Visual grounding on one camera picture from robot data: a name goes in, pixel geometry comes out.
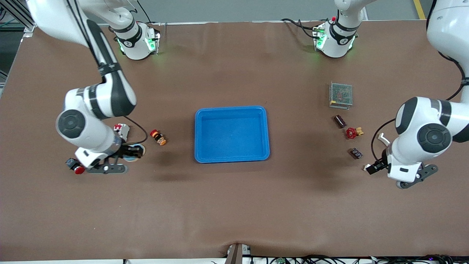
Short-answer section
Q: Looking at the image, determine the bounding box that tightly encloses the red pushbutton dark body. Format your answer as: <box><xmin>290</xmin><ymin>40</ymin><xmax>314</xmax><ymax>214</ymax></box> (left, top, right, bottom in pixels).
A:
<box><xmin>65</xmin><ymin>158</ymin><xmax>85</xmax><ymax>175</ymax></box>

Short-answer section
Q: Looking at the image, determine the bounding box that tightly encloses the blue desk bell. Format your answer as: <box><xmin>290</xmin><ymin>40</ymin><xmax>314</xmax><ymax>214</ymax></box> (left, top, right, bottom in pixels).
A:
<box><xmin>123</xmin><ymin>144</ymin><xmax>146</xmax><ymax>162</ymax></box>

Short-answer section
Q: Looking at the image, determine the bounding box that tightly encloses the orange red emergency button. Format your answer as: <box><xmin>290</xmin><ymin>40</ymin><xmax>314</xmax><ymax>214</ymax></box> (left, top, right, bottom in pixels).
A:
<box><xmin>149</xmin><ymin>129</ymin><xmax>167</xmax><ymax>146</ymax></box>

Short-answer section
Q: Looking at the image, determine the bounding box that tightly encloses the white curved plastic bracket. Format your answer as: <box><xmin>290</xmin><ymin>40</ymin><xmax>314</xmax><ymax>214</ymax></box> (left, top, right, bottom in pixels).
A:
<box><xmin>363</xmin><ymin>133</ymin><xmax>391</xmax><ymax>172</ymax></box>

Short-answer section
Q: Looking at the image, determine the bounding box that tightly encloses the grey metal post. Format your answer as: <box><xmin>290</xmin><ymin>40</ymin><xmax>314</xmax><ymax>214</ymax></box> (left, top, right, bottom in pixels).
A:
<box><xmin>225</xmin><ymin>243</ymin><xmax>251</xmax><ymax>264</ymax></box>

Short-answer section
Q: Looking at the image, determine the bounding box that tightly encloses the black arm base cable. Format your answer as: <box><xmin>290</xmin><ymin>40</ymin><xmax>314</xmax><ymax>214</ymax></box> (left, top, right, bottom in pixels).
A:
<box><xmin>281</xmin><ymin>18</ymin><xmax>319</xmax><ymax>39</ymax></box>

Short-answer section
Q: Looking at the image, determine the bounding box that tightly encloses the brown table mat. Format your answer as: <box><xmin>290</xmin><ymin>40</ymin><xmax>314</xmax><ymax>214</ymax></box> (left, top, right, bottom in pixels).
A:
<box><xmin>0</xmin><ymin>20</ymin><xmax>469</xmax><ymax>261</ymax></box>

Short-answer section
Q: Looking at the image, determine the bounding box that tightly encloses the aluminium frame profile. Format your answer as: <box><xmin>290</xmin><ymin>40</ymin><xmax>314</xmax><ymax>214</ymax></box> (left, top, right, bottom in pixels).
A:
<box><xmin>0</xmin><ymin>0</ymin><xmax>37</xmax><ymax>37</ymax></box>

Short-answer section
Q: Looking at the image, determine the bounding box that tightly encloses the perforated metal power supply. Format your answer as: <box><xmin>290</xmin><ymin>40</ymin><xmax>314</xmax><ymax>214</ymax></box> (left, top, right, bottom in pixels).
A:
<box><xmin>329</xmin><ymin>81</ymin><xmax>353</xmax><ymax>110</ymax></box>

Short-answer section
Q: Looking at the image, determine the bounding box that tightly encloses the black cable bundle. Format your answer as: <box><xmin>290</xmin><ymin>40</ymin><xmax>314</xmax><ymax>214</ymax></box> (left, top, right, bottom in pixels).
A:
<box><xmin>211</xmin><ymin>254</ymin><xmax>469</xmax><ymax>264</ymax></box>

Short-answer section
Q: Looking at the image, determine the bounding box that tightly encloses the blue plastic tray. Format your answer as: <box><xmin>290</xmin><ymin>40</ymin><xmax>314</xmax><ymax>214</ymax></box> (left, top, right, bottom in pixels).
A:
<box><xmin>194</xmin><ymin>106</ymin><xmax>270</xmax><ymax>164</ymax></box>

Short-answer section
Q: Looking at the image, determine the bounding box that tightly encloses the white red circuit breaker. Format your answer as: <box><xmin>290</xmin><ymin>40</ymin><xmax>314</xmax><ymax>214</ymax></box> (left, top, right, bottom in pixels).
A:
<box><xmin>114</xmin><ymin>124</ymin><xmax>130</xmax><ymax>142</ymax></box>

